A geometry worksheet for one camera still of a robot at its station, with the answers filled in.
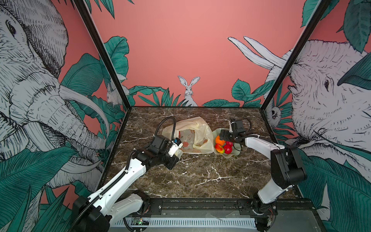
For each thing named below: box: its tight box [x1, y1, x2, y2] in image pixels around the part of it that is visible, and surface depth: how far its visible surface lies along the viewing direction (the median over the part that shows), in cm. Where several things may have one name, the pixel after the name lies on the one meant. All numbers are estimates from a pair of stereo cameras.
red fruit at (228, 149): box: [224, 144, 233, 155], surface depth 94 cm
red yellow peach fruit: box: [214, 143, 226, 154], surface depth 93 cm
